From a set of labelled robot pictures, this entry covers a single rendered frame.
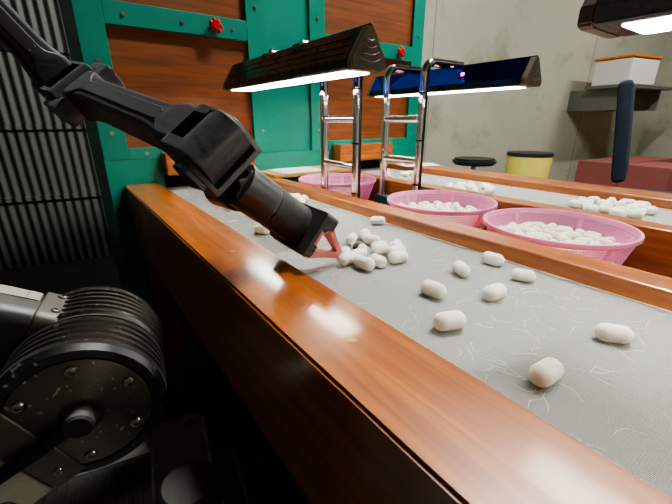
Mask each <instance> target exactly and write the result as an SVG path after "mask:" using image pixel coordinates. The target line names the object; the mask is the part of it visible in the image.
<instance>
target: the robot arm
mask: <svg viewBox="0 0 672 504"><path fill-rule="evenodd" d="M0 43H1V44H2V45H3V46H4V47H5V48H6V49H7V50H8V51H9V52H10V53H11V54H12V55H13V56H14V58H15V59H16V60H17V61H18V62H19V64H20V65H21V66H22V67H23V69H24V70H25V71H26V73H27V74H28V76H29V77H30V78H31V79H32V80H33V81H34V82H35V83H34V84H32V85H31V86H32V87H33V88H34V89H35V90H36V91H38V92H39V93H40V94H41V95H42V96H43V97H45V98H46V99H47V100H45V101H44V102H43V103H44V105H46V106H47V107H48V108H49V109H50V110H51V111H52V112H53V113H54V114H55V115H56V116H58V118H60V119H61V120H63V121H64V122H66V123H68V124H69V125H71V126H73V127H75V128H77V127H78V126H79V125H80V124H81V123H83V122H84V121H85V120H86V119H87V120H90V121H101V122H104V123H107V124H109V125H111V126H113V127H115V128H117V129H119V130H121V131H123V132H125V133H127V134H129V135H131V136H134V137H136V138H138V139H140V140H142V141H144V142H146V143H148V144H150V145H152V146H154V147H156V148H158V149H160V150H162V151H164V152H165V153H166V154H167V155H168V156H169V157H170V158H171V159H172V160H173V161H174V162H175V164H174V165H173V168H174V169H175V171H176V172H177V173H178V174H179V175H180V176H181V177H182V178H183V179H184V180H185V181H186V182H187V183H188V184H189V185H190V186H191V187H192V188H194V189H198V190H202V191H203V192H204V194H205V196H206V198H207V199H208V201H210V202H211V203H212V204H214V205H216V206H220V207H223V208H226V209H229V210H233V211H238V212H241V213H243V214H245V215H246V216H248V217H249V218H251V219H252V220H254V221H255V222H258V223H260V224H261V225H262V226H263V227H265V228H266V229H268V230H269V231H270V233H269V234H270V236H272V237H273V238H274V239H275V240H277V241H278V242H280V243H282V244H283V245H285V246H287V247H288V248H290V249H291V250H293V251H295V252H296V253H298V254H300V255H302V256H303V257H305V258H338V257H339V255H340V254H341V253H342V249H341V246H340V244H339V242H338V239H337V236H336V233H335V228H336V227H337V225H338V223H339V221H338V220H337V219H336V218H335V217H334V216H332V215H331V214H330V213H328V212H326V211H323V210H320V209H318V208H315V207H312V206H310V205H307V204H305V203H302V202H300V201H299V200H298V199H296V198H295V197H294V196H292V195H291V194H290V193H289V192H287V191H286V190H284V189H283V188H282V187H281V186H279V185H278V184H277V183H276V182H274V181H273V180H272V179H270V178H269V177H268V176H267V175H265V174H264V173H263V172H261V171H260V170H259V169H257V168H256V167H255V166H254V165H252V164H251V163H252V162H253V161H254V160H255V159H256V158H257V157H258V155H259V154H260V153H261V152H262V150H261V148H260V147H259V146H258V144H257V143H256V142H255V141H254V139H253V138H252V137H251V136H250V134H249V133H248V132H247V130H246V129H245V128H244V127H243V125H242V124H241V123H240V122H239V121H238V120H237V119H236V118H235V117H234V116H232V115H230V114H228V113H226V112H224V111H222V110H220V109H217V108H214V107H211V106H208V105H204V104H200V105H199V106H195V105H192V104H187V103H184V104H173V103H168V102H165V101H162V100H159V99H156V98H153V97H150V96H147V95H144V94H142V93H139V92H136V91H133V90H130V89H127V88H125V87H126V86H125V85H124V83H123V82H122V81H121V79H120V78H119V77H118V76H117V74H116V73H115V72H114V71H113V70H112V69H111V68H110V67H109V66H108V65H106V64H102V63H99V62H94V63H93V64H91V65H90V66H89V65H87V64H85V63H82V62H76V61H70V60H68V59H67V57H66V56H65V55H62V54H61V53H60V52H58V51H57V50H56V49H54V48H53V47H52V46H51V45H49V44H48V43H47V42H46V41H45V40H44V39H43V38H41V37H40V36H39V35H38V34H37V33H36V32H35V31H34V30H33V29H32V28H31V27H30V26H29V25H28V24H27V23H26V22H25V20H24V19H23V18H22V17H21V16H20V15H19V14H18V13H17V12H16V11H15V10H14V9H13V8H12V7H11V6H10V5H9V4H8V3H7V2H6V1H5V0H0ZM323 235H324V237H325V238H326V239H327V241H328V242H329V244H330V246H331V247H332V249H331V250H326V249H320V248H317V244H318V242H319V241H320V239H321V237H322V236H323Z"/></svg>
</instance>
